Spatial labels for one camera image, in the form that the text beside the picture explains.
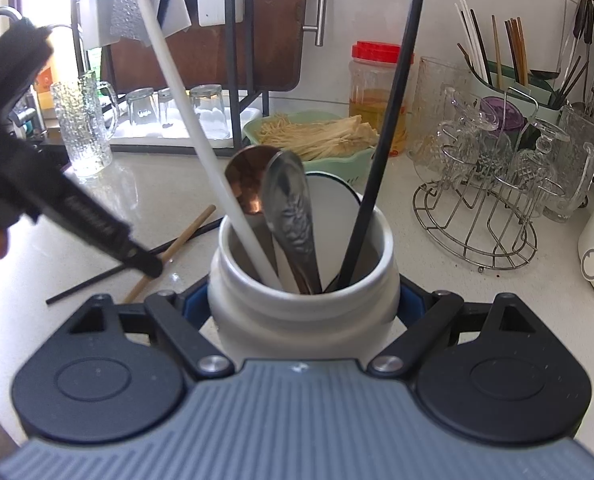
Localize black chopstick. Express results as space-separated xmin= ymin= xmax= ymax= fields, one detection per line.
xmin=337 ymin=0 xmax=430 ymax=288
xmin=46 ymin=217 xmax=225 ymax=306

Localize wooden cutting board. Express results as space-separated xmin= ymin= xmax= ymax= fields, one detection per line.
xmin=102 ymin=0 xmax=330 ymax=93

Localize green plastic basket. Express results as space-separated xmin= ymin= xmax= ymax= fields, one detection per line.
xmin=242 ymin=111 xmax=380 ymax=186

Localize yellow oil bottle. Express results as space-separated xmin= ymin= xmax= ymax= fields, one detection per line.
xmin=32 ymin=50 xmax=58 ymax=108

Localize white drip tray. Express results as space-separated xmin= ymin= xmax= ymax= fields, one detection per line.
xmin=112 ymin=105 xmax=262 ymax=151

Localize large glass handled mug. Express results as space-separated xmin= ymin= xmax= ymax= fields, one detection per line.
xmin=544 ymin=104 xmax=594 ymax=223

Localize wooden chopstick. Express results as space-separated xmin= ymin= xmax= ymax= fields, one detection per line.
xmin=122 ymin=205 xmax=218 ymax=305

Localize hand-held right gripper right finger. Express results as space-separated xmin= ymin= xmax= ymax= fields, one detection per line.
xmin=366 ymin=275 xmax=540 ymax=377

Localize purple cup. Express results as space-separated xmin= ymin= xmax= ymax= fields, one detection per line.
xmin=479 ymin=95 xmax=525 ymax=133

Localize pale green utensil holder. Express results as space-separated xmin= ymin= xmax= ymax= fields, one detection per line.
xmin=469 ymin=60 xmax=562 ymax=113

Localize upturned glass cup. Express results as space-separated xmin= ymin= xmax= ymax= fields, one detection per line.
xmin=434 ymin=85 xmax=508 ymax=181

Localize embossed metal spoon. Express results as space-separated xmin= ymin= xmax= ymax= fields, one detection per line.
xmin=261 ymin=150 xmax=324 ymax=295

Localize tall textured glass mug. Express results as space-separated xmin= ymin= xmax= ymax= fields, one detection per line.
xmin=51 ymin=71 xmax=118 ymax=178

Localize plain white chopstick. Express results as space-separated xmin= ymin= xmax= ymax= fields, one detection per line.
xmin=126 ymin=0 xmax=284 ymax=291

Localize black metal rack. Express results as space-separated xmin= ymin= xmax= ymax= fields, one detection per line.
xmin=69 ymin=0 xmax=272 ymax=158

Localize upturned cut-glass goblet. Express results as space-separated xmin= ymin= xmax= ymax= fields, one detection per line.
xmin=497 ymin=117 xmax=565 ymax=211

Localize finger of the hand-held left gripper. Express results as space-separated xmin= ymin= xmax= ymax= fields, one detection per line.
xmin=121 ymin=240 xmax=164 ymax=279

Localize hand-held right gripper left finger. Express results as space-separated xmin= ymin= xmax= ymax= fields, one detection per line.
xmin=66 ymin=280 xmax=235 ymax=380

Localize red-lidded plastic jar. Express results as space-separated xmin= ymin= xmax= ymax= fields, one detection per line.
xmin=348 ymin=40 xmax=415 ymax=158

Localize upturned drinking glass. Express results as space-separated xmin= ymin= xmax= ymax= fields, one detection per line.
xmin=157 ymin=87 xmax=188 ymax=128
xmin=189 ymin=84 xmax=232 ymax=140
xmin=126 ymin=87 xmax=160 ymax=128

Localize white ceramic mug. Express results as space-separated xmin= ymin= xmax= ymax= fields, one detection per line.
xmin=208 ymin=187 xmax=402 ymax=361

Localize dried noodle strips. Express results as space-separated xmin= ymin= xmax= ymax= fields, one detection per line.
xmin=254 ymin=114 xmax=380 ymax=161

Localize white spatula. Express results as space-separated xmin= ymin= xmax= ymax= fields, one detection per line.
xmin=272 ymin=172 xmax=362 ymax=293

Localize hanging kitchen utensils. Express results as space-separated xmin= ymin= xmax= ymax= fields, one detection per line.
xmin=557 ymin=0 xmax=594 ymax=126

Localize wire glass rack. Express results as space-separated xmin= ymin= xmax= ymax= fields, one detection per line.
xmin=411 ymin=125 xmax=568 ymax=273

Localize bundle of upright chopsticks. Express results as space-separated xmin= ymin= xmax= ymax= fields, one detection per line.
xmin=454 ymin=0 xmax=530 ymax=88

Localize rose gold spoon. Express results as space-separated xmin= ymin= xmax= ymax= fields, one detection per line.
xmin=223 ymin=145 xmax=282 ymax=216

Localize clear glass pitcher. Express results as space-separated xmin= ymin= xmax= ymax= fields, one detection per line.
xmin=408 ymin=56 xmax=472 ymax=166

